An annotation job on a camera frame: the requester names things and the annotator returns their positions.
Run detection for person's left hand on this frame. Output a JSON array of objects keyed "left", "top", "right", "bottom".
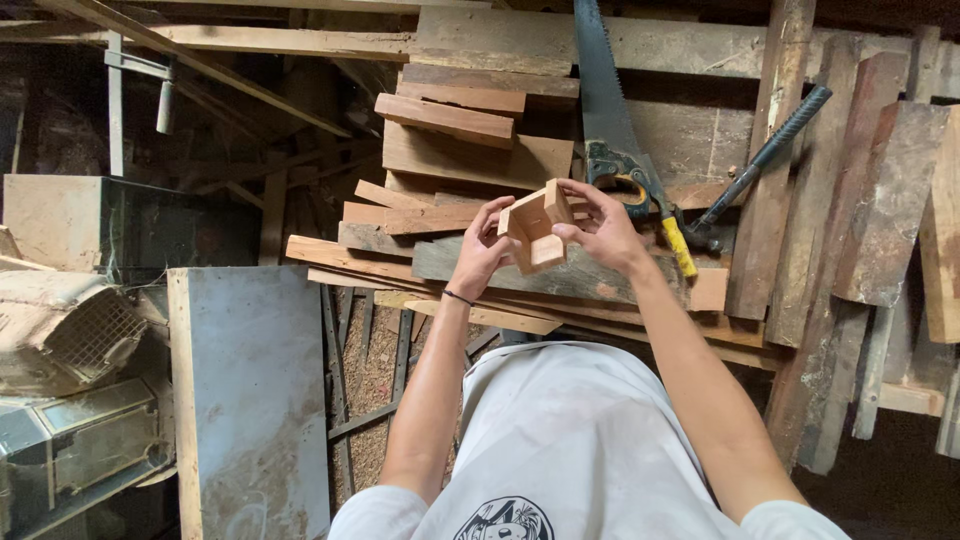
[{"left": 447, "top": 196, "right": 519, "bottom": 302}]

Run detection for person's right hand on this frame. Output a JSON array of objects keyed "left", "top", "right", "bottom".
[{"left": 551, "top": 178, "right": 655, "bottom": 276}]

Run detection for small wooden box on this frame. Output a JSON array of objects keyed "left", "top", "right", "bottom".
[{"left": 497, "top": 177, "right": 576, "bottom": 276}]

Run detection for pile of wood planks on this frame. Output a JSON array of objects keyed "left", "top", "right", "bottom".
[{"left": 285, "top": 63, "right": 768, "bottom": 370}]

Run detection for white printed t-shirt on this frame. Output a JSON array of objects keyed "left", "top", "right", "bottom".
[{"left": 327, "top": 341, "right": 853, "bottom": 540}]

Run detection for grey metal-faced board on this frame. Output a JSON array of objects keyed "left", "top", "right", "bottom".
[{"left": 166, "top": 265, "right": 332, "bottom": 540}]

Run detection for row of weathered wood boards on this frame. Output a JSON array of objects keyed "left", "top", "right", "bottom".
[{"left": 723, "top": 0, "right": 960, "bottom": 477}]

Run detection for long wooden beams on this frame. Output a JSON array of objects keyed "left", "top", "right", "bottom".
[{"left": 0, "top": 0, "right": 960, "bottom": 82}]

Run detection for dark glass tank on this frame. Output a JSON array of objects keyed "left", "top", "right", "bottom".
[{"left": 100, "top": 178, "right": 262, "bottom": 273}]

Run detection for metal bar clamp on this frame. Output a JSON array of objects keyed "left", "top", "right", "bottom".
[{"left": 103, "top": 30, "right": 178, "bottom": 178}]

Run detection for beige board panel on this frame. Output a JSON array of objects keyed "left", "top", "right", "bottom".
[{"left": 3, "top": 174, "right": 104, "bottom": 273}]

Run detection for dusty metal cabinet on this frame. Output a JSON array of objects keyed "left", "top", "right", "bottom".
[{"left": 0, "top": 377, "right": 177, "bottom": 540}]

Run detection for yellow-handled chisel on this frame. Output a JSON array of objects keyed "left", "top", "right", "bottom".
[{"left": 643, "top": 171, "right": 699, "bottom": 279}]

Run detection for hand saw with black handle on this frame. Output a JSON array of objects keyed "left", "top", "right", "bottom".
[{"left": 573, "top": 0, "right": 673, "bottom": 223}]

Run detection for hammer with black handle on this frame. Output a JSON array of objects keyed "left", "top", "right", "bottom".
[{"left": 678, "top": 84, "right": 834, "bottom": 254}]

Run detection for metal angle bar frame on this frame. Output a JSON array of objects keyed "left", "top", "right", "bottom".
[{"left": 320, "top": 283, "right": 526, "bottom": 498}]

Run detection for dusty housing with wire grille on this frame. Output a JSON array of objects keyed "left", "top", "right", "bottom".
[{"left": 0, "top": 268, "right": 151, "bottom": 399}]

